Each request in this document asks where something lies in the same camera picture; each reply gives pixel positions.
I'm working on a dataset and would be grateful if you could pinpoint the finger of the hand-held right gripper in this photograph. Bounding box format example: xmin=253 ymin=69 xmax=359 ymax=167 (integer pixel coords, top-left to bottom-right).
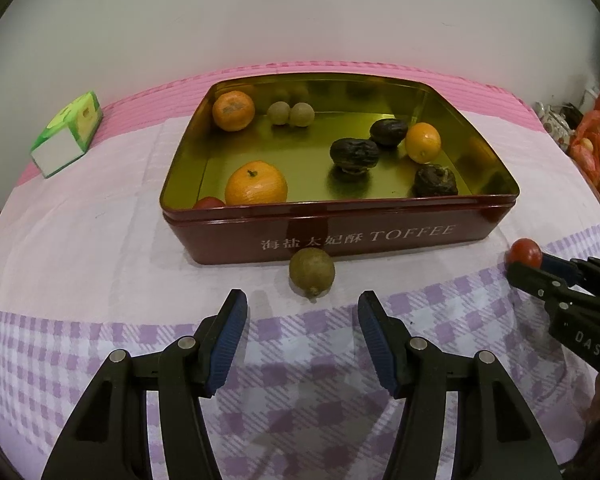
xmin=506 ymin=261 xmax=588 ymax=318
xmin=539 ymin=253 xmax=600 ymax=293

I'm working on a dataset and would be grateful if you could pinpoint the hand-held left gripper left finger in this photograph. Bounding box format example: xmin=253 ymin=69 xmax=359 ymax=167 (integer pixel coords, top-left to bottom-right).
xmin=41 ymin=288 xmax=248 ymax=480

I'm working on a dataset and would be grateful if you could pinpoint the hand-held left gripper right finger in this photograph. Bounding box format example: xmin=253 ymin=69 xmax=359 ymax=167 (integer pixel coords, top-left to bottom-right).
xmin=357 ymin=289 xmax=564 ymax=480

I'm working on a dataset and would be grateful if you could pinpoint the small red tomato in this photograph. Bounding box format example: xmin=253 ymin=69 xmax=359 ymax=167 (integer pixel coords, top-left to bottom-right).
xmin=505 ymin=238 xmax=543 ymax=269

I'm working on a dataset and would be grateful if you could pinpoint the green-brown longan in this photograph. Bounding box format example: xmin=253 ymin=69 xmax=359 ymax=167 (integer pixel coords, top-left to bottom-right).
xmin=288 ymin=248 xmax=336 ymax=299
xmin=288 ymin=102 xmax=314 ymax=127
xmin=267 ymin=101 xmax=292 ymax=126

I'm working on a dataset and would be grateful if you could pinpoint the red tin box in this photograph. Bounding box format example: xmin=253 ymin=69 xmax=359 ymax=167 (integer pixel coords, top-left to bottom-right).
xmin=160 ymin=75 xmax=521 ymax=265

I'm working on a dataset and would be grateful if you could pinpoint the small smooth orange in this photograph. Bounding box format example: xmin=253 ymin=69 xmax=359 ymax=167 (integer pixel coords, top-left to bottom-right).
xmin=405 ymin=122 xmax=442 ymax=164

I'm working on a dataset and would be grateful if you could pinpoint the dark wrinkled fruit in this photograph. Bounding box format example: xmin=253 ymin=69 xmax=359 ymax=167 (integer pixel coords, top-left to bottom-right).
xmin=329 ymin=138 xmax=381 ymax=176
xmin=412 ymin=163 xmax=459 ymax=197
xmin=369 ymin=118 xmax=409 ymax=148

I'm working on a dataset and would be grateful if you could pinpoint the mandarin orange with dark marks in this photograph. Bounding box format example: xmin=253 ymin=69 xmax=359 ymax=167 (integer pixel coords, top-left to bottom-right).
xmin=212 ymin=90 xmax=256 ymax=132

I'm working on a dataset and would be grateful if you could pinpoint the orange plastic bag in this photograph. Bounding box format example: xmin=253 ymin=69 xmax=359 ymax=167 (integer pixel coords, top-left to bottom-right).
xmin=569 ymin=85 xmax=600 ymax=206

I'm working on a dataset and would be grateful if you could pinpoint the pink and purple checked tablecloth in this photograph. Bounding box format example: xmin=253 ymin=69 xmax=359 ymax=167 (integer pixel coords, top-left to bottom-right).
xmin=0 ymin=61 xmax=600 ymax=480

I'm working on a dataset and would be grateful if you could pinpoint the white ceramic teapot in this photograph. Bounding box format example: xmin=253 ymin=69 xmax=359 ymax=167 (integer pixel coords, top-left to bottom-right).
xmin=533 ymin=101 xmax=577 ymax=147

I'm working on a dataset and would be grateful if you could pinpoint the mandarin orange with stem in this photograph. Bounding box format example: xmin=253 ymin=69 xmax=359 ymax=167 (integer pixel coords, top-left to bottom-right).
xmin=224 ymin=161 xmax=289 ymax=206

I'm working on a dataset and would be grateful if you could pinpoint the green tissue box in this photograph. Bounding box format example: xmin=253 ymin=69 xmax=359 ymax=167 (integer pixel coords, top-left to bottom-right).
xmin=29 ymin=91 xmax=104 ymax=179

